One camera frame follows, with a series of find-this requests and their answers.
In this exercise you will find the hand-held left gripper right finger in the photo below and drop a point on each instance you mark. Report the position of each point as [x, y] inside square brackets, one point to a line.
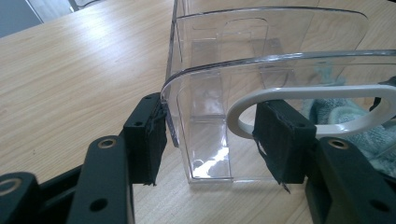
[283, 140]

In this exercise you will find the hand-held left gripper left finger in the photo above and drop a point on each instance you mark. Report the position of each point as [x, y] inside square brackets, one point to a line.
[144, 140]

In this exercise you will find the clear acrylic divided organizer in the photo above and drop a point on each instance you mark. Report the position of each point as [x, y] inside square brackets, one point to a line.
[211, 93]

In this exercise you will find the light blue towel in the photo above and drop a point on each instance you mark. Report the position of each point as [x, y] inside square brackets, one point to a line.
[373, 143]

